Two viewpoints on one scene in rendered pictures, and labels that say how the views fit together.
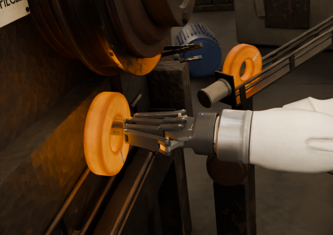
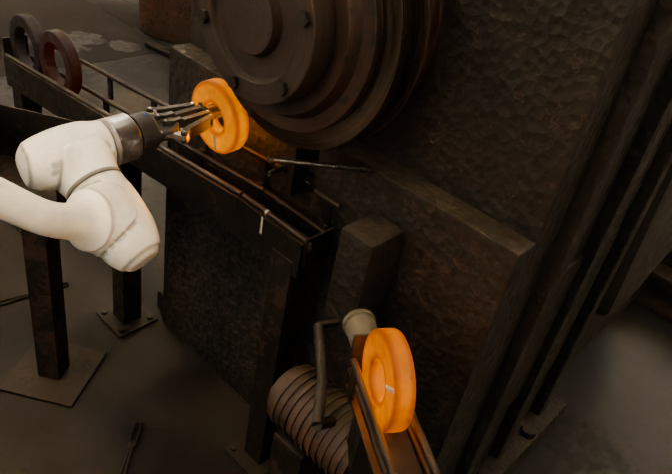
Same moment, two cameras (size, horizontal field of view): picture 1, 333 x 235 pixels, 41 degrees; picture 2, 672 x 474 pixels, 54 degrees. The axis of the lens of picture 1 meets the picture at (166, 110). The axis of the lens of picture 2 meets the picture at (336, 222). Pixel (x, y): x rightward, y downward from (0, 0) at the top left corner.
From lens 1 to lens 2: 173 cm
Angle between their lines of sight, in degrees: 91
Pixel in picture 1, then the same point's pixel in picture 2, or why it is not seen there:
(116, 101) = (218, 94)
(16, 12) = not seen: outside the picture
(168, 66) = (364, 224)
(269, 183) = not seen: outside the picture
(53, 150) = not seen: hidden behind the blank
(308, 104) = (93, 188)
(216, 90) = (354, 325)
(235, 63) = (373, 337)
